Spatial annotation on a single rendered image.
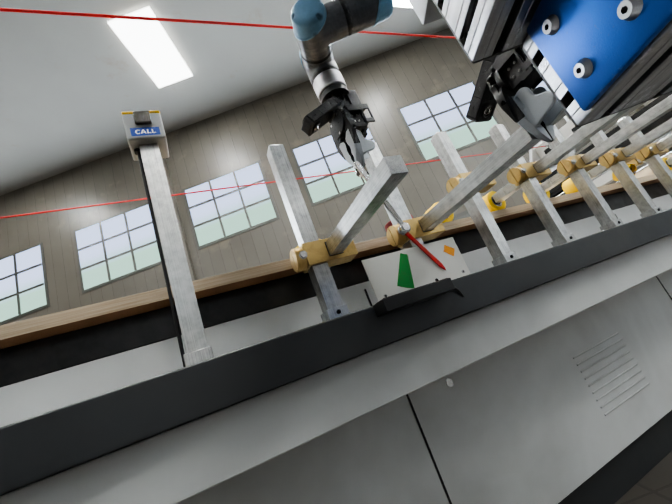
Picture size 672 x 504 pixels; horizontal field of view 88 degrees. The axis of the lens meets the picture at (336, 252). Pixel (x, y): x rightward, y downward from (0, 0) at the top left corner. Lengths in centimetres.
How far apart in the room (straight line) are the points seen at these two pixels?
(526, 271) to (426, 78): 688
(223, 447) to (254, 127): 691
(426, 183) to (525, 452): 557
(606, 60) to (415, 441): 85
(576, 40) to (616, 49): 3
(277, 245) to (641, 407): 535
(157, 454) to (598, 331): 134
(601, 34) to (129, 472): 71
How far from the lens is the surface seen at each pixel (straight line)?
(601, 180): 343
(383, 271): 75
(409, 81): 762
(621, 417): 147
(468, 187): 73
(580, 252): 116
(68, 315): 87
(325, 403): 68
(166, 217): 73
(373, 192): 53
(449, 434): 103
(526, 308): 99
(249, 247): 625
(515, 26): 36
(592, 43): 32
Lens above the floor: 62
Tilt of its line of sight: 17 degrees up
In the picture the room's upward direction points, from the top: 21 degrees counter-clockwise
